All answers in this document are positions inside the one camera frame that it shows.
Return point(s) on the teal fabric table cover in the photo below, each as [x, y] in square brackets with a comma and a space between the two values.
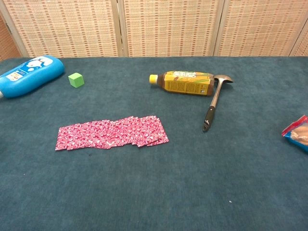
[154, 180]

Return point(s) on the woven bamboo screen panel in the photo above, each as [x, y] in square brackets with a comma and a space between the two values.
[302, 45]
[65, 26]
[260, 26]
[7, 41]
[170, 26]

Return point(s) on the blue plastic detergent bottle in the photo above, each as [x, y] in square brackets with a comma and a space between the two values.
[31, 77]

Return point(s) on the green foam cube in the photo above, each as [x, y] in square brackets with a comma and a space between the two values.
[76, 80]

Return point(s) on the yellow-capped tea bottle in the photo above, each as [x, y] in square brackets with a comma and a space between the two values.
[185, 83]

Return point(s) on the red blue snack bag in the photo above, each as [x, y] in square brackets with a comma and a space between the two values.
[299, 134]

